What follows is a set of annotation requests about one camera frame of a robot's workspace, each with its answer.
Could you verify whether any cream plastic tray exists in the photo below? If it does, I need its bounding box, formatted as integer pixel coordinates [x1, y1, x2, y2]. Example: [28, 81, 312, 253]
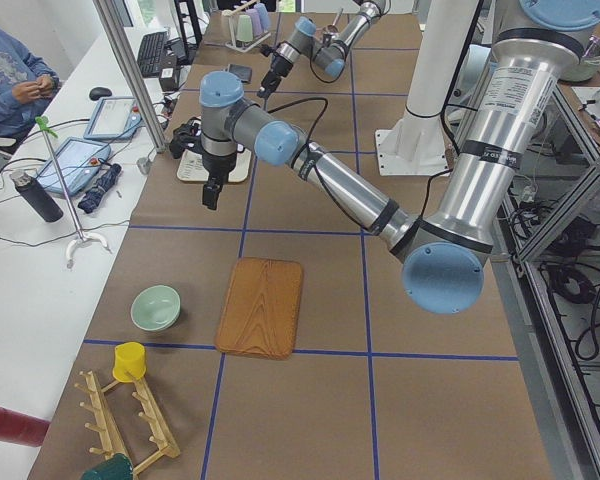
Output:
[176, 145, 252, 183]

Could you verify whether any wooden tray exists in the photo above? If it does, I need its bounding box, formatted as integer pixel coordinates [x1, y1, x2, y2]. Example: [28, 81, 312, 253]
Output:
[215, 257, 303, 360]

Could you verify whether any dark folded cloth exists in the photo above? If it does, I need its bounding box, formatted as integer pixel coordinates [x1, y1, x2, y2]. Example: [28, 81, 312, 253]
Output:
[226, 64, 252, 84]

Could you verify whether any white cup rack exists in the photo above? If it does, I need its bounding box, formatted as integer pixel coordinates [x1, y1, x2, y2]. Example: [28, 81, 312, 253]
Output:
[220, 1, 272, 52]

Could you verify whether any green cup on rack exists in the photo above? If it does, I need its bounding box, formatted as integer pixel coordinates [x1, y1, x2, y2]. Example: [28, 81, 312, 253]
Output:
[236, 14, 254, 44]

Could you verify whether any purple cup on rack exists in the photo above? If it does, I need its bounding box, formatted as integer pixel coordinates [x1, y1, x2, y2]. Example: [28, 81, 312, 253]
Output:
[245, 3, 271, 36]

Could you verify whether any metal scoop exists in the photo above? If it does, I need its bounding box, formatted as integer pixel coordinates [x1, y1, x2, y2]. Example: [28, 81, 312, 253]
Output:
[321, 8, 344, 48]

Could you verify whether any black box on desk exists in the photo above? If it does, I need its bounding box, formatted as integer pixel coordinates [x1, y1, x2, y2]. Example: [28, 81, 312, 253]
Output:
[158, 67, 180, 92]

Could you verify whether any folded navy umbrella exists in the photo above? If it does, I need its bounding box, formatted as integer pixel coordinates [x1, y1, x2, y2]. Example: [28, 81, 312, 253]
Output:
[78, 163, 122, 214]

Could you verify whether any far blue teach pendant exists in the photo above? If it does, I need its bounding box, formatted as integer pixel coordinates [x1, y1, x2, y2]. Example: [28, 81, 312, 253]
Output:
[83, 96, 142, 141]

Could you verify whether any blue teach pendant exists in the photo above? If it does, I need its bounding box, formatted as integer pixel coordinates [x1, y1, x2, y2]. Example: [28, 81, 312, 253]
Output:
[37, 137, 111, 197]
[83, 96, 142, 141]

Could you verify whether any black keyboard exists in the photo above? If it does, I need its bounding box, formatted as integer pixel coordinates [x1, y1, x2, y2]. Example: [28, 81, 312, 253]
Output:
[136, 31, 168, 78]

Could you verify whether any green bowl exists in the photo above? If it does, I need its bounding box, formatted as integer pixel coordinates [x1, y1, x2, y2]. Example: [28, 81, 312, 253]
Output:
[130, 285, 181, 332]

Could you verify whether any near blue teach pendant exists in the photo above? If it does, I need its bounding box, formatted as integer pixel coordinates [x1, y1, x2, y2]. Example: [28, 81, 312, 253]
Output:
[37, 137, 111, 197]

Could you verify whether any black computer mouse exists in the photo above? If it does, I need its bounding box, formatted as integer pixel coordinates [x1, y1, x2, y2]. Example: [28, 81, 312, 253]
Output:
[89, 87, 112, 101]

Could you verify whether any black water bottle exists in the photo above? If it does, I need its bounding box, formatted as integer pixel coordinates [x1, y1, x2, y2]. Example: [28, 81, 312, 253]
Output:
[10, 169, 63, 223]

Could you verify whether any white stand with green clip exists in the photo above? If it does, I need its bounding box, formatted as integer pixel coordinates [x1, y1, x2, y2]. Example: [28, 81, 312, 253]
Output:
[35, 116, 111, 270]

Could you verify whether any yellow cup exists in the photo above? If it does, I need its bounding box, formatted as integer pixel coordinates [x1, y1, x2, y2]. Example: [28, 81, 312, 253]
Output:
[112, 342, 147, 383]

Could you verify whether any person in blue hoodie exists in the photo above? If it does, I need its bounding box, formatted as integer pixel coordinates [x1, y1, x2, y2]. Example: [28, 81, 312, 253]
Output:
[0, 29, 60, 139]

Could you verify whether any wooden cup rack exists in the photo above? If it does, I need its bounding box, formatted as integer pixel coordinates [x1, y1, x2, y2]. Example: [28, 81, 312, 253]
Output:
[74, 370, 181, 479]

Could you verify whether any dark green cup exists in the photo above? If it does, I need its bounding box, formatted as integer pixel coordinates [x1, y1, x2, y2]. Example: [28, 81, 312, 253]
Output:
[80, 453, 134, 480]

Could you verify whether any red cylinder cup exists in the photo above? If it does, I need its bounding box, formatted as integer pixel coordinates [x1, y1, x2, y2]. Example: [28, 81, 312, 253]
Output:
[0, 406, 50, 447]

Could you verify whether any steel pot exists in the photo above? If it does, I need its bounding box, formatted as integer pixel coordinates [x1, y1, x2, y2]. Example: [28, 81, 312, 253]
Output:
[560, 35, 600, 83]

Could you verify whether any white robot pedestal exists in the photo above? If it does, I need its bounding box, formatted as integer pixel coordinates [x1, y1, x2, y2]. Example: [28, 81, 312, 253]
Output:
[375, 0, 480, 176]

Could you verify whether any aluminium frame post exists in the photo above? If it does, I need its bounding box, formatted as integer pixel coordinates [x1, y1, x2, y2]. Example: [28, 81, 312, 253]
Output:
[93, 0, 166, 154]

